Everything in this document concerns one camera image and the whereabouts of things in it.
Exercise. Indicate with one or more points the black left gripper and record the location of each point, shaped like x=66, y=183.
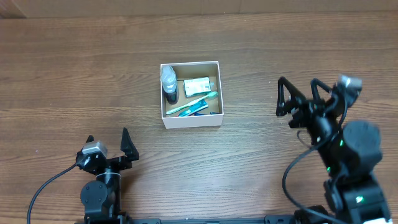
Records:
x=127, y=147

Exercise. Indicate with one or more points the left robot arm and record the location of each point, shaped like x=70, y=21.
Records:
x=102, y=196

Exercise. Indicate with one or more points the green white toothbrush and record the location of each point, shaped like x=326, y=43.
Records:
x=212, y=94

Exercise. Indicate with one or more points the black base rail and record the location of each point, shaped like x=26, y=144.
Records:
x=205, y=221

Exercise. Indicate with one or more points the dark blue pump bottle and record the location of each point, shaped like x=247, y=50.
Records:
x=169, y=83

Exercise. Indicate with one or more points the white cardboard box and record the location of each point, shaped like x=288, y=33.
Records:
x=186, y=71

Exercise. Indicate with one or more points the Colgate toothpaste tube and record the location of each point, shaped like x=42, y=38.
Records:
x=201, y=105

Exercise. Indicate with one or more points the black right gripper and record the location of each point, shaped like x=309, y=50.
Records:
x=305, y=107

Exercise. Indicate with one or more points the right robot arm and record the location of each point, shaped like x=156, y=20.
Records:
x=349, y=151

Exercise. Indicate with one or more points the Dettol soap bar pack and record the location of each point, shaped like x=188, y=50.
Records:
x=196, y=86

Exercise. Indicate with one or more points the blue disposable razor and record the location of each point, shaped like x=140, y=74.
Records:
x=203, y=114

